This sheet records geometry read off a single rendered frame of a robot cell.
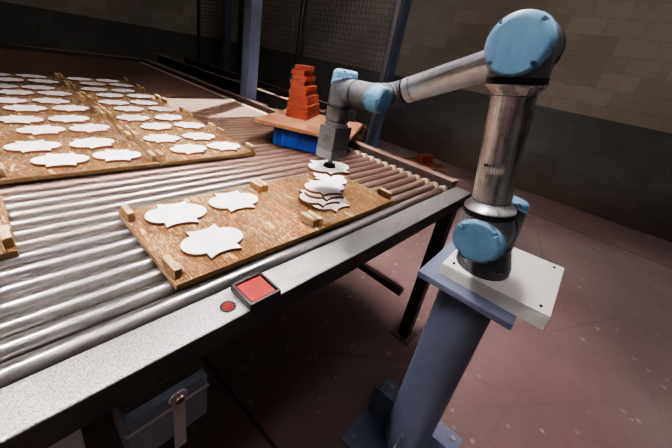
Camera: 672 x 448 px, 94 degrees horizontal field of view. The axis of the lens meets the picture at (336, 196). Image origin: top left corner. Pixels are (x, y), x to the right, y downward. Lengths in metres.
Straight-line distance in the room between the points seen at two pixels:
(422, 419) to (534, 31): 1.23
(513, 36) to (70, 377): 0.92
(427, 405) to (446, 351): 0.26
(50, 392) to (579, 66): 5.60
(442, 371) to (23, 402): 1.02
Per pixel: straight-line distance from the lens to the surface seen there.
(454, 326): 1.09
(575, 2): 5.71
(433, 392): 1.30
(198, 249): 0.80
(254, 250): 0.81
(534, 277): 1.10
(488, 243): 0.79
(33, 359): 0.70
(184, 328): 0.67
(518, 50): 0.72
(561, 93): 5.56
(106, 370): 0.65
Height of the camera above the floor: 1.41
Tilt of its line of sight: 24 degrees down
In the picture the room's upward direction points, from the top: 11 degrees clockwise
